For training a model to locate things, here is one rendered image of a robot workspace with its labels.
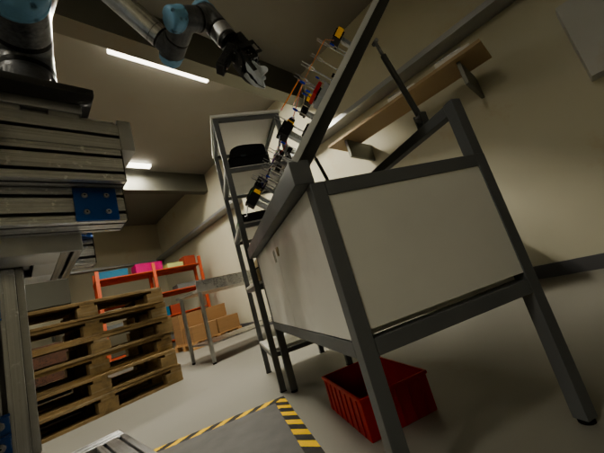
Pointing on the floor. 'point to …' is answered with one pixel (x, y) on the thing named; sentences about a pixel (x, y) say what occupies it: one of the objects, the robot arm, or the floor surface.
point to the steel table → (205, 309)
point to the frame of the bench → (325, 221)
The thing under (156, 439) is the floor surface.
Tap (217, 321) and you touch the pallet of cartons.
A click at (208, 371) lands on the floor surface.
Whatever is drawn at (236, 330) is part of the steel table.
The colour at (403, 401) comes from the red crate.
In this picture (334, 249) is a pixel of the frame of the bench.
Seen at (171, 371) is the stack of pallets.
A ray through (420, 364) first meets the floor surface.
